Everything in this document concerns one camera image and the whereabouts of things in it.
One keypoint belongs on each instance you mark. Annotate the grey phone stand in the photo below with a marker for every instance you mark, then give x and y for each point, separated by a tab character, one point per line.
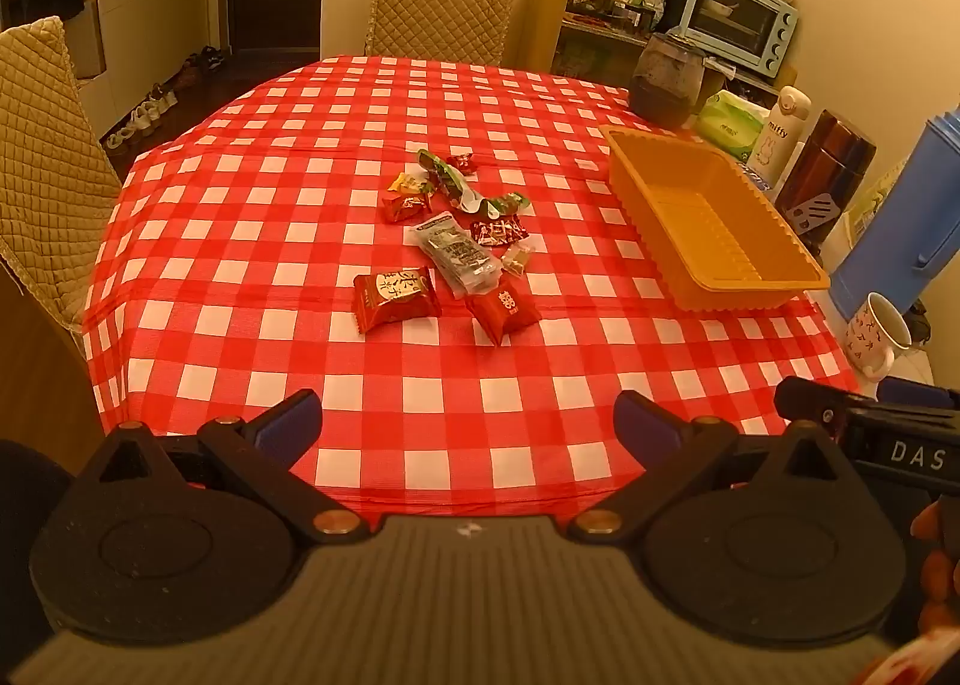
814	212

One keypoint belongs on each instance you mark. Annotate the green tissue pack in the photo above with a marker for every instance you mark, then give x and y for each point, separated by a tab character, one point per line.
727	126

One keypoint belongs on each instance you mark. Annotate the long green white wrapper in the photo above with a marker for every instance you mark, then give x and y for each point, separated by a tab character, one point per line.
448	179

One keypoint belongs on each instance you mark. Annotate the blue plastic pitcher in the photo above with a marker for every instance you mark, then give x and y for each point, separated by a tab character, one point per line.
900	227

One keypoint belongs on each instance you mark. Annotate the wooden shelf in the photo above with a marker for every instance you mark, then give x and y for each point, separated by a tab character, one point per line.
541	18

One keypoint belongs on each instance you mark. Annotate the white rabbit print bottle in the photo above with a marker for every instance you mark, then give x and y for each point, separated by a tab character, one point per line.
776	134

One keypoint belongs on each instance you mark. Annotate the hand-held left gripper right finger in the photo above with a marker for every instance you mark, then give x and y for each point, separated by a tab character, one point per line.
646	424

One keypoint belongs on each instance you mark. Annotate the large red packet gold label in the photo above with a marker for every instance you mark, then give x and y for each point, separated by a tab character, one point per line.
396	296

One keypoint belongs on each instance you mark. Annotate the white patterned mug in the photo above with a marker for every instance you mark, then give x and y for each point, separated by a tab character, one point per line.
874	340

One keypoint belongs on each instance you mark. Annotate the small beige candy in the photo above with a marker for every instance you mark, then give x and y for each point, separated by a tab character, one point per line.
517	259

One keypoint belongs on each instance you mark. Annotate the row of shoes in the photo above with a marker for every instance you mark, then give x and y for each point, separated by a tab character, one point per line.
146	111

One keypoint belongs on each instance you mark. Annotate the orange plastic tray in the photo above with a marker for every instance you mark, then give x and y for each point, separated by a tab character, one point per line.
697	205

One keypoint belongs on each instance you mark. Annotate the brown metal thermos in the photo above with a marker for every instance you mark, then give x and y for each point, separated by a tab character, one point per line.
832	160

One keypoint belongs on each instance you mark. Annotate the red candy with white print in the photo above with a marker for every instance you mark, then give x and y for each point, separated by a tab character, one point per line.
496	231

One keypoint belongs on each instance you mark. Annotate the dark glass jar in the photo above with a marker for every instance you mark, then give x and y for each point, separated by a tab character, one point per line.
666	81

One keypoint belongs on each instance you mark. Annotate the green flower print bag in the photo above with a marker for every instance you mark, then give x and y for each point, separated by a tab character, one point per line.
881	198

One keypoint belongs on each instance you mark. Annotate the plain red pillow packet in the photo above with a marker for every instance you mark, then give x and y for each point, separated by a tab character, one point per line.
504	310

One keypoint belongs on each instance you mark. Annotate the person's right hand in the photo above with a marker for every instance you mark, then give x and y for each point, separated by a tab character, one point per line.
937	565

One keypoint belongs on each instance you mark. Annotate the crinkly red candy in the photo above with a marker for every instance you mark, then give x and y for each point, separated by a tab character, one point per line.
406	206

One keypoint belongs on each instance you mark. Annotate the green snack packet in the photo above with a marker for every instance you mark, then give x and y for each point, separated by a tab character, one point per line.
508	204

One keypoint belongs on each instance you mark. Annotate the clear packet with dark contents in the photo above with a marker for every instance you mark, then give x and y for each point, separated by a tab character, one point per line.
454	254

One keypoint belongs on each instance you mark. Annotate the quilted beige chair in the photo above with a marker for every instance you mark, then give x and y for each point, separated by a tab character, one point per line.
45	168
442	3

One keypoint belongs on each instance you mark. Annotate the light blue toaster oven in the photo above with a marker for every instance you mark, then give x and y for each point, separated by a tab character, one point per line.
739	18

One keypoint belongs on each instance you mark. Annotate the red checkered tablecloth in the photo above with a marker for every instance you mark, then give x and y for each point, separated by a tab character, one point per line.
225	242

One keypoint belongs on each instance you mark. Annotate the small red candy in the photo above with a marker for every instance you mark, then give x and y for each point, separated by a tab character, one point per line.
463	163

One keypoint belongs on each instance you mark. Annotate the white cabinet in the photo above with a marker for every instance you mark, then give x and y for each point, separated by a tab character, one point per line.
154	18

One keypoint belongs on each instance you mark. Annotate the quilted beige chair back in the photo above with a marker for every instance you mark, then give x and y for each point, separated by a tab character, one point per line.
442	3

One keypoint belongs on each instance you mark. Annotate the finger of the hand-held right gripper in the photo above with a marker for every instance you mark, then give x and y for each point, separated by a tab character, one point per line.
911	391
814	406

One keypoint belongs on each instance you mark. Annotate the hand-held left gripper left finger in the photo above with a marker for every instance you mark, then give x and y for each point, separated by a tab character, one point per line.
289	424

